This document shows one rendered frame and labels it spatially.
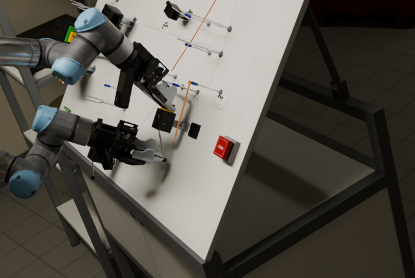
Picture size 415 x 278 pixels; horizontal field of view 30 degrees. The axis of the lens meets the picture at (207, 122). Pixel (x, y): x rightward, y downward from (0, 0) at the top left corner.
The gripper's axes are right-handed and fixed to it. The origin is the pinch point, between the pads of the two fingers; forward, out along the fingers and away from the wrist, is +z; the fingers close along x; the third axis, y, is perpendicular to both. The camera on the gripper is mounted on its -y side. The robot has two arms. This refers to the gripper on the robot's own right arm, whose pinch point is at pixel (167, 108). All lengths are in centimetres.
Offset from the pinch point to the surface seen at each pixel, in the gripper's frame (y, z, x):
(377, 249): 8, 67, -29
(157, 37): 20.4, -1.4, 31.2
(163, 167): -12.2, 13.3, 3.7
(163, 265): -33, 48, 22
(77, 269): -58, 91, 134
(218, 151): -3.6, 5.6, -24.4
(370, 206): 15, 54, -30
